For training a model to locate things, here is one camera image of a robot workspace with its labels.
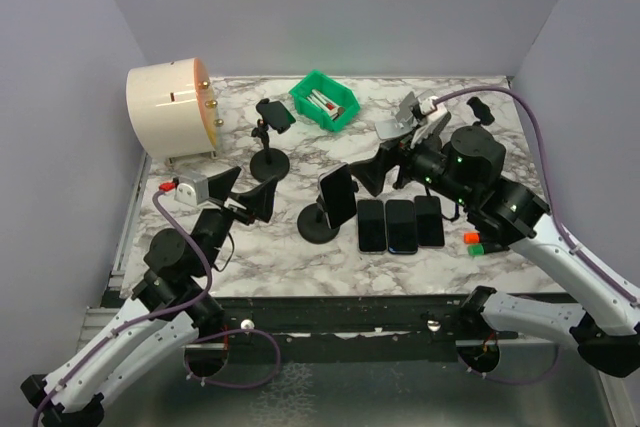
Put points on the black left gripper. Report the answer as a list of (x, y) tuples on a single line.
[(260, 198)]

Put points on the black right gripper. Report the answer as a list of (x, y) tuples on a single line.
[(372, 172)]

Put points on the black clamp phone stand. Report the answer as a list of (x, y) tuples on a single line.
[(269, 161)]

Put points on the black phone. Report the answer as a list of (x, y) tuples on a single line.
[(401, 227)]

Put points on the purple case phone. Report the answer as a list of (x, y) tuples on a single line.
[(429, 222)]

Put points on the black front phone stand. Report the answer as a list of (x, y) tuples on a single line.
[(313, 226)]

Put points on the black round base phone stand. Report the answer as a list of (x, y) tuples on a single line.
[(481, 111)]

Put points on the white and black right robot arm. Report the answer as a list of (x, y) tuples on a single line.
[(601, 323)]

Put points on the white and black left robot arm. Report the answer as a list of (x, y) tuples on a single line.
[(168, 309)]

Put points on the silver folding phone stand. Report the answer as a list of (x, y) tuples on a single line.
[(402, 122)]

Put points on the green plastic bin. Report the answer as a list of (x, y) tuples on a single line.
[(324, 101)]

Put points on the white cylindrical drum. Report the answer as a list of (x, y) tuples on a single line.
[(173, 109)]

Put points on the orange cap marker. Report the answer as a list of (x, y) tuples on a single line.
[(472, 238)]

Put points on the green cap marker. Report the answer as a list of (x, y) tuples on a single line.
[(481, 249)]

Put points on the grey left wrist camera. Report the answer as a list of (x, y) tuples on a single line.
[(191, 189)]

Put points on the black front mounting rail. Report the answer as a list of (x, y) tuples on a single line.
[(342, 330)]

